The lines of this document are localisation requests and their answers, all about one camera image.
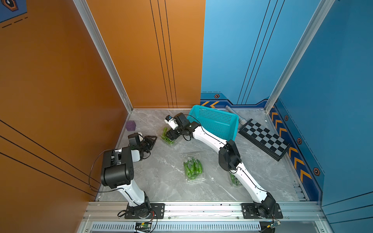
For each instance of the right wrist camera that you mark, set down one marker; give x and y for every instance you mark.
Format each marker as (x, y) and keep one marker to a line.
(171, 122)

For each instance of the aluminium corner post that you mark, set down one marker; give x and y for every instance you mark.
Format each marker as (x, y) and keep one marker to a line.
(95, 34)
(314, 24)

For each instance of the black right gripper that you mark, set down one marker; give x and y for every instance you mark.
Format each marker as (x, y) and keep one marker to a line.
(172, 133)

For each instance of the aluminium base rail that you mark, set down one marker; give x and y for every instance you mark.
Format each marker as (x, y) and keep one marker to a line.
(207, 217)

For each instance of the clear middle pepper container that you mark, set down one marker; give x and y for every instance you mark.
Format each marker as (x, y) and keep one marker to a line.
(194, 171)

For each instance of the aluminium corner post right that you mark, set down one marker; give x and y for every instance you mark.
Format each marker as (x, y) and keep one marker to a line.
(314, 24)

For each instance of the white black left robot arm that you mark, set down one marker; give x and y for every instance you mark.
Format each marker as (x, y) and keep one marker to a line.
(118, 174)

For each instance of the clear plastic pepper container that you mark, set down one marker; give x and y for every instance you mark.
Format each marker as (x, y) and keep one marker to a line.
(163, 133)

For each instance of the clear right pepper container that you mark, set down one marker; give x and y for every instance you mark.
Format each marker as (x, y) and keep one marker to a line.
(234, 181)

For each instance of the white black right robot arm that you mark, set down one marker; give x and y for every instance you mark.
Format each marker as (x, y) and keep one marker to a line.
(229, 160)

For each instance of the aluminium corner post left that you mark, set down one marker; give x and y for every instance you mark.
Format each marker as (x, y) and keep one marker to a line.
(95, 34)

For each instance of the purple embossed cube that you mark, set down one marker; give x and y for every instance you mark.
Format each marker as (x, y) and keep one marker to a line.
(130, 125)

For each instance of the green circuit board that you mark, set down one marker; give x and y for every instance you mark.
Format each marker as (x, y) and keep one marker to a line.
(143, 227)

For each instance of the grey cylinder rod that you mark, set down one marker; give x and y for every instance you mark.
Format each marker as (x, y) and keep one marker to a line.
(242, 121)

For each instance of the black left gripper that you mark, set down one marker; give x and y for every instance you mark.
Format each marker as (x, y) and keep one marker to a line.
(150, 141)

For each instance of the teal plastic mesh basket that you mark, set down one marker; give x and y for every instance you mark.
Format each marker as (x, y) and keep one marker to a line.
(220, 123)

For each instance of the black white chessboard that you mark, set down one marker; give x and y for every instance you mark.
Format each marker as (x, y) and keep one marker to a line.
(262, 137)

